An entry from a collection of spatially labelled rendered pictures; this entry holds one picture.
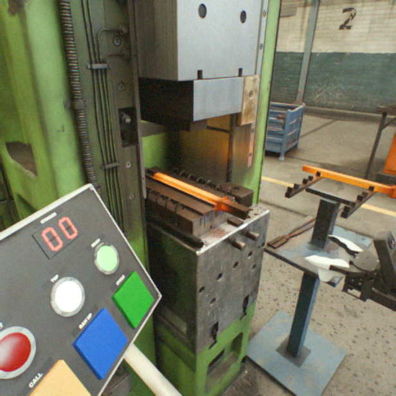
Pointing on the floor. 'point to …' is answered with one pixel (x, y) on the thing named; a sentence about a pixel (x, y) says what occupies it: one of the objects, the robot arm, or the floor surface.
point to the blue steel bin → (284, 127)
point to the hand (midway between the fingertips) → (318, 244)
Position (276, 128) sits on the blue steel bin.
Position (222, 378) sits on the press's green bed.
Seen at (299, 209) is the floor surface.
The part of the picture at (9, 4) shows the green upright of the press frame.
